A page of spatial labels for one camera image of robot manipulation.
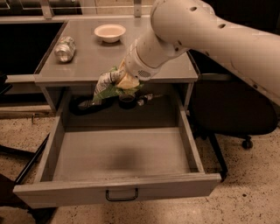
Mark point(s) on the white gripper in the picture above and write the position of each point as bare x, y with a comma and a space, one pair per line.
136, 66

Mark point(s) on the green jalapeno chip bag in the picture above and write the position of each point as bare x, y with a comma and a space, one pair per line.
106, 87

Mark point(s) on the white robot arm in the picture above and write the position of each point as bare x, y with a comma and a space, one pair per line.
177, 26

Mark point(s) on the grey counter cabinet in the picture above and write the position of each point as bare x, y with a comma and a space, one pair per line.
92, 56

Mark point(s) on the grey open drawer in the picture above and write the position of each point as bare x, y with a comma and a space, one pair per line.
150, 148

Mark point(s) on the black tape roll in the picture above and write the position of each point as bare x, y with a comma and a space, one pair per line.
127, 101

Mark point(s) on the small silver gadget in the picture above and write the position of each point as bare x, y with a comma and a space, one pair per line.
143, 99

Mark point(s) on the white ceramic bowl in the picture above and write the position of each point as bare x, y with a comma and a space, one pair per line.
109, 33

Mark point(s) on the crushed silver soda can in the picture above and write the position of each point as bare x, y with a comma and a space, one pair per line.
65, 49

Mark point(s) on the black office chair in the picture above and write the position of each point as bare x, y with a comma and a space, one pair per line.
223, 104

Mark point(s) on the black drawer handle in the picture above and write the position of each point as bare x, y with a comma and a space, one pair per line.
121, 195

